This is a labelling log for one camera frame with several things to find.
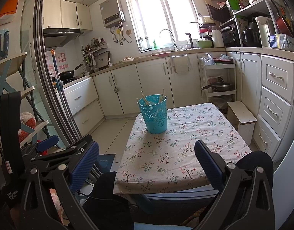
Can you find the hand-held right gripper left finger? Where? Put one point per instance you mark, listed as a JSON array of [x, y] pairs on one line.
[[85, 163]]

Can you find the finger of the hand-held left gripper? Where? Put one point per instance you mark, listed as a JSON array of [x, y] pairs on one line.
[[47, 143], [65, 152]]

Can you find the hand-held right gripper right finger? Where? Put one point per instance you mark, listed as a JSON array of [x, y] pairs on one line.
[[209, 163]]

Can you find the teal perforated plastic basket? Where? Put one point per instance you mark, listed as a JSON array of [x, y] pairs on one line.
[[154, 119]]

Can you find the bunch of wooden chopsticks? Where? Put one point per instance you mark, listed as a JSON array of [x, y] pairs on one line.
[[145, 99]]

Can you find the blue dustpan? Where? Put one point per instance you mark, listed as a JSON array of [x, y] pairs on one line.
[[106, 163]]

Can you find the red white plush toy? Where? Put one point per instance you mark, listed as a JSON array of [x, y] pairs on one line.
[[28, 122]]

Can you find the floral tablecloth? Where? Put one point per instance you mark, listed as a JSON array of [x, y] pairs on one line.
[[173, 148]]

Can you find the person's left leg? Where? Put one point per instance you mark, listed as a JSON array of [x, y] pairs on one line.
[[106, 196]]

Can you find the white drawer cabinet under stove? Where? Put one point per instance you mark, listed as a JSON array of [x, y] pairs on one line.
[[79, 95]]

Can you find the white step stool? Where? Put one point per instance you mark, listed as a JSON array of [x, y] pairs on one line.
[[240, 112]]

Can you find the light blue folding shelf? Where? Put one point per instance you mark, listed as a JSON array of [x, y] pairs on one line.
[[5, 76]]

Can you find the black frying pan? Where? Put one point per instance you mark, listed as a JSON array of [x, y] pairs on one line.
[[66, 74]]

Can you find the pan with glass lid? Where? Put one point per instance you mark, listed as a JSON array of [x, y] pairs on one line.
[[220, 86]]

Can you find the light blue seat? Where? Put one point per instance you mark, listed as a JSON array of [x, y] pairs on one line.
[[161, 226]]

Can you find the cream base cabinets with drawers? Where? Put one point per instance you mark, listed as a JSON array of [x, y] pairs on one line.
[[276, 95]]

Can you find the white rolling cart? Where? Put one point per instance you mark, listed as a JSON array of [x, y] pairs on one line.
[[218, 66]]

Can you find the cream base cabinets under window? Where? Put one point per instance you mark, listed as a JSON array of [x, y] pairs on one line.
[[149, 83]]

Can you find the white plastic bag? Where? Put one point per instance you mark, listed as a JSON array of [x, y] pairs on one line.
[[179, 64]]

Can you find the grey range hood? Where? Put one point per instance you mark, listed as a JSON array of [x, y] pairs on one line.
[[58, 34]]

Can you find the plate of pale food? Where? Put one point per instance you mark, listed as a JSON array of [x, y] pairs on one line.
[[127, 59]]

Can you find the pink dishcloth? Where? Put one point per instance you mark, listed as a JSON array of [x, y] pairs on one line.
[[160, 54]]

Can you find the green bowl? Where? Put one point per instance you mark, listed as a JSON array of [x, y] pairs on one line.
[[204, 44]]

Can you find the black water tap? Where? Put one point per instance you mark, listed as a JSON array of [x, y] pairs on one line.
[[191, 40]]

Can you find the white thermos jug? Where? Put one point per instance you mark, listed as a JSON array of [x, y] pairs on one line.
[[217, 39]]

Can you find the chrome curved faucet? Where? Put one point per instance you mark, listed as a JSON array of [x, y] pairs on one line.
[[173, 39]]

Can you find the green bottle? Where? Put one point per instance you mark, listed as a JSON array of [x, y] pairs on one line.
[[154, 45]]

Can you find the stack of bowls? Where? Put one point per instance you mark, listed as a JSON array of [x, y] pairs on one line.
[[205, 31]]

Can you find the orange paper sheet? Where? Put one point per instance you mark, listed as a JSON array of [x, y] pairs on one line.
[[9, 3]]

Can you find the blue packaged bag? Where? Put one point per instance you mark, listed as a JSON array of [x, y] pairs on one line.
[[281, 42]]

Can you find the white electric kettle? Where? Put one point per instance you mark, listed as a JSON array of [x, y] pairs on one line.
[[264, 28]]

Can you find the silver gas water heater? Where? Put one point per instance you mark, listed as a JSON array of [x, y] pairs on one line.
[[111, 12]]

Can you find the black microwave oven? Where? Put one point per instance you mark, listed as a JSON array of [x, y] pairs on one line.
[[217, 13]]

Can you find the red frying pan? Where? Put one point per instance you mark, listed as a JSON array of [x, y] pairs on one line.
[[283, 25]]

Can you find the kitchen window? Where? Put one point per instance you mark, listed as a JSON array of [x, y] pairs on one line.
[[161, 12]]

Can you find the green box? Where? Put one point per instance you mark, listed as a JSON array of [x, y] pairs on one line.
[[235, 4]]

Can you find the white appliance rack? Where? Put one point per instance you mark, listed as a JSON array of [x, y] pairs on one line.
[[254, 6]]

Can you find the pink wall stickers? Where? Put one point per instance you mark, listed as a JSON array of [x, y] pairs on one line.
[[62, 57]]

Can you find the wall utensil rack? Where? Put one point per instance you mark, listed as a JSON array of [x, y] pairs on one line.
[[91, 55]]

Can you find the cream wall cabinets above stove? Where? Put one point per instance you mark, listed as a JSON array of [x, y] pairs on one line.
[[68, 14]]

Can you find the yellow wall socket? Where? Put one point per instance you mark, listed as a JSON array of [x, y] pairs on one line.
[[129, 32]]

